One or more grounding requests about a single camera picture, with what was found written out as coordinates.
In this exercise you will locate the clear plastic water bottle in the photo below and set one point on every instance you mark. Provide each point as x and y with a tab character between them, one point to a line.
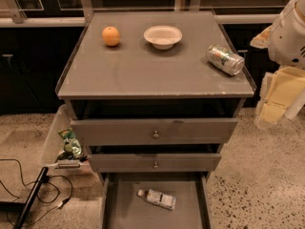
157	198

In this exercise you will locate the grey middle drawer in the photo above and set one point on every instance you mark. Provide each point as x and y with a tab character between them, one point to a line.
132	163

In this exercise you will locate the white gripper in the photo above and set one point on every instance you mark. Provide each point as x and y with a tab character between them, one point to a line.
287	40

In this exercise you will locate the grey top drawer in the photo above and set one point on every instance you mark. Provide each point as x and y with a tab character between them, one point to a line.
112	132

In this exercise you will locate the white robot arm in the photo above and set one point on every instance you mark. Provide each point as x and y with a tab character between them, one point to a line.
282	92

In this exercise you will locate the green chip bag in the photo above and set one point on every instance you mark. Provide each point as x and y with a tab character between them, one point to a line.
72	149

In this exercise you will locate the green soda can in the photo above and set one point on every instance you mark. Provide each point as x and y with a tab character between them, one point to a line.
225	60

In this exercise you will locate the white bowl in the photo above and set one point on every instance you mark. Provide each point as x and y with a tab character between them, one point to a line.
163	37

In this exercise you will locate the grey drawer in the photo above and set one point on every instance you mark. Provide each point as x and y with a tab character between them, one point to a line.
132	163
112	132
122	208

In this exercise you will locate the black flat bar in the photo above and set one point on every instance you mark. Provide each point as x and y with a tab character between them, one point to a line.
31	198

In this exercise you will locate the orange fruit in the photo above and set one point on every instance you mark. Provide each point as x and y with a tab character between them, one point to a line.
111	36

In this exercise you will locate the clear plastic bin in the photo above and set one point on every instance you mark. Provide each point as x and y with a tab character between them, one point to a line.
54	146

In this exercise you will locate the grey bottom drawer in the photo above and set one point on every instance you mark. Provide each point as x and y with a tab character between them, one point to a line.
122	208

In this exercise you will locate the grey drawer cabinet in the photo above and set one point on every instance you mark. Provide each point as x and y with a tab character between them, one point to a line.
134	80

